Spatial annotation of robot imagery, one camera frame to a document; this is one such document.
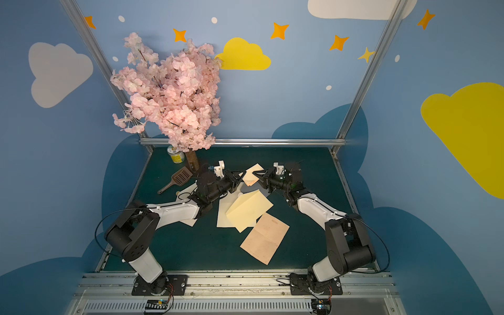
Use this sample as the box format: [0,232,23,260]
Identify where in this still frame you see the yellow envelope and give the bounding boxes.
[226,190,273,233]

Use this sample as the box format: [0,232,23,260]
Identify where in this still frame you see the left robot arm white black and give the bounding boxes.
[104,170,245,296]

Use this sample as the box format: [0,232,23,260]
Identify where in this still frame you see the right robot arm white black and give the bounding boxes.
[253,164,376,282]

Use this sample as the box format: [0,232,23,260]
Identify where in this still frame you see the grey envelope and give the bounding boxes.
[240,182,270,197]

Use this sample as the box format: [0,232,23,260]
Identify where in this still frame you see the brown letter paper front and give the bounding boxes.
[240,213,290,265]

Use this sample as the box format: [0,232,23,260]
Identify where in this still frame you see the white paper sheet left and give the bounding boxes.
[176,182,197,227]

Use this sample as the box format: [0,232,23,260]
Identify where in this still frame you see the brown slotted scoop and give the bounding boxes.
[157,167,193,195]

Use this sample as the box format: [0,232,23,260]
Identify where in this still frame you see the cream paper sheet centre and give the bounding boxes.
[217,192,257,232]

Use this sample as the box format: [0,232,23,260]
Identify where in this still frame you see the back horizontal aluminium bar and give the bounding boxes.
[140,137,347,147]

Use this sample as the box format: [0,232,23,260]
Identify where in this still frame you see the yellow green tin can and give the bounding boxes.
[167,145,185,164]

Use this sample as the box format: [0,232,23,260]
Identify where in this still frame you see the pink cherry blossom tree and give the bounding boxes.
[110,33,221,153]

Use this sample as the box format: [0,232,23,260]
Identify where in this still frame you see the right small circuit board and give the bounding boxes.
[311,299,332,315]

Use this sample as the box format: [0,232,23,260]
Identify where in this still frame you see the small circuit board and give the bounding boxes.
[144,299,170,314]
[311,299,332,315]

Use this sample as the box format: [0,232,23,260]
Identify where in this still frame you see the left small circuit board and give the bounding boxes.
[144,299,170,314]

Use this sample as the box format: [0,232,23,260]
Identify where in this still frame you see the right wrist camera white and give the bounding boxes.
[273,162,285,176]

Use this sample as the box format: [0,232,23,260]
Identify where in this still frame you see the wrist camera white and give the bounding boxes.
[273,162,285,176]
[213,160,225,178]

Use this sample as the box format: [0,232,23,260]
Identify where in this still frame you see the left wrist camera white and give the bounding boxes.
[213,160,225,178]

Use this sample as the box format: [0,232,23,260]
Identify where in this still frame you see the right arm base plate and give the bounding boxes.
[288,273,343,296]

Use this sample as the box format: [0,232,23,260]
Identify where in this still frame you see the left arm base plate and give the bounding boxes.
[131,272,188,297]

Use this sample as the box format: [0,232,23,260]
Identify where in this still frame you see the aluminium rail base frame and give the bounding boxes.
[66,269,406,314]

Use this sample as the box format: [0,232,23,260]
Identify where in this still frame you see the right aluminium frame post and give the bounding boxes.
[331,0,409,157]

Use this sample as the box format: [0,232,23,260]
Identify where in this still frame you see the aluminium frame post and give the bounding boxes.
[331,0,409,157]
[60,0,154,152]

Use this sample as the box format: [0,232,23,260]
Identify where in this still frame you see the left aluminium frame post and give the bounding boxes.
[60,0,154,152]

